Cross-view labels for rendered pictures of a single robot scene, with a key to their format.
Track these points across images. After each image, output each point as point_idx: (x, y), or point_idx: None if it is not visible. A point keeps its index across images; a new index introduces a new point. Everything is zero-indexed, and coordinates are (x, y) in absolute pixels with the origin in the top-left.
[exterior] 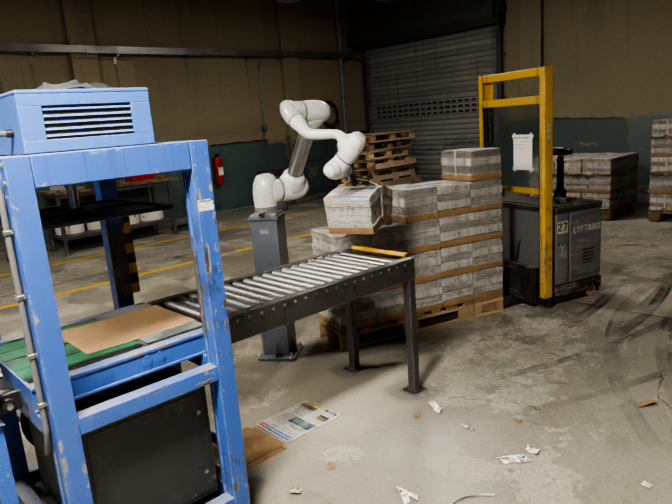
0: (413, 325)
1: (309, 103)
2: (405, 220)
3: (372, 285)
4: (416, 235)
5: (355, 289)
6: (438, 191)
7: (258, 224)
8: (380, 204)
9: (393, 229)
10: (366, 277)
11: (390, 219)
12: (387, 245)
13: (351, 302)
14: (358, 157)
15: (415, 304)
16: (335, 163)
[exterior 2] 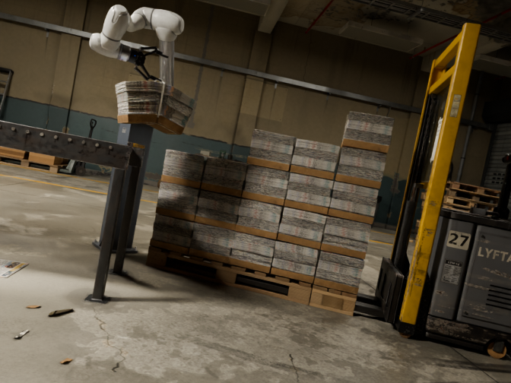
0: (108, 222)
1: (158, 10)
2: (247, 159)
3: (53, 147)
4: (258, 181)
5: (26, 140)
6: (296, 143)
7: (123, 124)
8: (157, 101)
9: (231, 165)
10: (46, 134)
11: (179, 128)
12: (220, 178)
13: (128, 201)
14: (158, 53)
15: (118, 199)
16: (96, 33)
